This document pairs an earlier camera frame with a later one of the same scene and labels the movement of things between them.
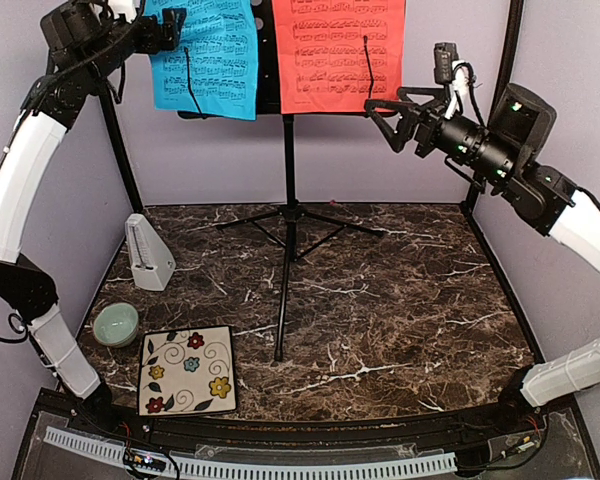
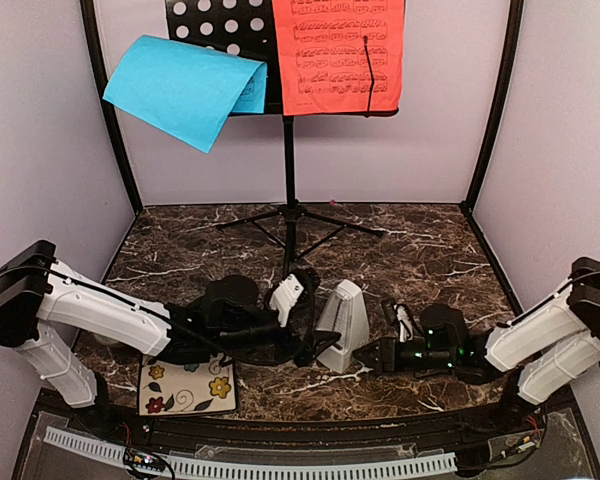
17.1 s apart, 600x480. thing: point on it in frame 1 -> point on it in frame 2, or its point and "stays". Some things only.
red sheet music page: (321, 59) stays
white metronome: (152, 262) -> (346, 315)
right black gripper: (430, 117) -> (388, 358)
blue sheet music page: (221, 39) -> (187, 90)
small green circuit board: (148, 462) stays
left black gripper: (152, 41) -> (309, 347)
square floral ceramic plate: (187, 371) stays
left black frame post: (121, 142) stays
